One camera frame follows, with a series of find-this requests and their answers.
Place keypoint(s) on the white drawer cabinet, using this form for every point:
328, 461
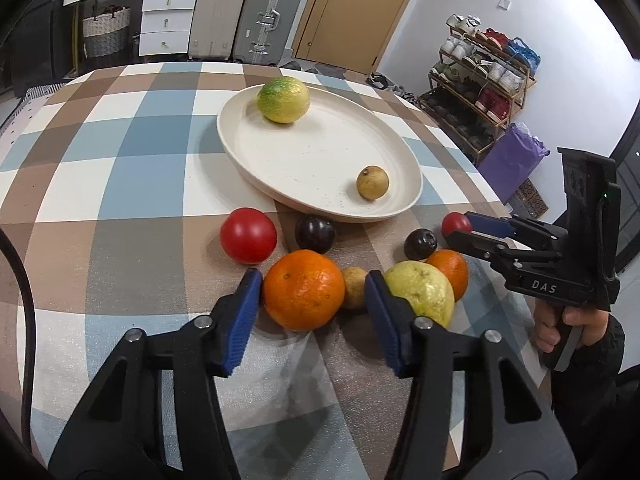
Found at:
167, 15

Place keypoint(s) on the green yellow citrus fruit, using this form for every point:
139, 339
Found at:
427, 292
283, 100

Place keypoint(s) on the large red tomato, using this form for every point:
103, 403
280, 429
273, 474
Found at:
248, 235

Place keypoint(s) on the white light switch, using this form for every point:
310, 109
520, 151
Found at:
504, 4

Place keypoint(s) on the checkered tablecloth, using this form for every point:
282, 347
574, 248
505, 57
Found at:
125, 160

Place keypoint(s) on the patterned doormat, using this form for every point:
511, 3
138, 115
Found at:
530, 200

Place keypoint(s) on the dark purple plum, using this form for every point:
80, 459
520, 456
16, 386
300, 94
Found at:
420, 243
314, 234

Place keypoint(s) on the woven laundry basket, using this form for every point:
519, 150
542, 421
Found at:
106, 32

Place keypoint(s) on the small brown fruit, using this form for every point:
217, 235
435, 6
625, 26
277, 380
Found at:
355, 287
372, 182

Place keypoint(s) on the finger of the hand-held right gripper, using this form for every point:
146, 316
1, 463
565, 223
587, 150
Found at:
492, 225
480, 247

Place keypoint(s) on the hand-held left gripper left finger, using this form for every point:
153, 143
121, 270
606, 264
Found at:
242, 317

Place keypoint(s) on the silver suitcase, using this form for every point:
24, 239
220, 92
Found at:
270, 15

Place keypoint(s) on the small orange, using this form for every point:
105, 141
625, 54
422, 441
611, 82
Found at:
454, 272

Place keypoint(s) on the small red tomato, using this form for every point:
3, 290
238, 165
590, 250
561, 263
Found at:
454, 222

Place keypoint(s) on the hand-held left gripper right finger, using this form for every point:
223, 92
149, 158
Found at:
382, 315

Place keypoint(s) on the wooden door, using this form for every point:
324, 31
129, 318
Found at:
360, 10

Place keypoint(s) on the person's right hand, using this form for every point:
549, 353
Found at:
590, 325

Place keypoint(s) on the cream round plate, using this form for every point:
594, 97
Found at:
310, 160

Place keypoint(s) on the wooden shoe rack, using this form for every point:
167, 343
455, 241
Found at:
520, 90

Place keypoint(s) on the rows of assorted shoes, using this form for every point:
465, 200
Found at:
495, 70

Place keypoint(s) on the scattered dark shoes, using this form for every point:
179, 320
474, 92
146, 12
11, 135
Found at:
380, 81

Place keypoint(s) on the beige suitcase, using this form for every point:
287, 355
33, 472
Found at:
220, 10

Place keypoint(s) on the person's right forearm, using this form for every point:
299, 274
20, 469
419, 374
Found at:
600, 390

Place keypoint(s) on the white dotted blanket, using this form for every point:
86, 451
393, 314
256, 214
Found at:
20, 115

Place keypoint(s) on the purple bag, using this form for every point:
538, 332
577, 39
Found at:
515, 160

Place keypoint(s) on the large orange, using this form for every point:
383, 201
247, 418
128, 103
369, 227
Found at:
303, 290

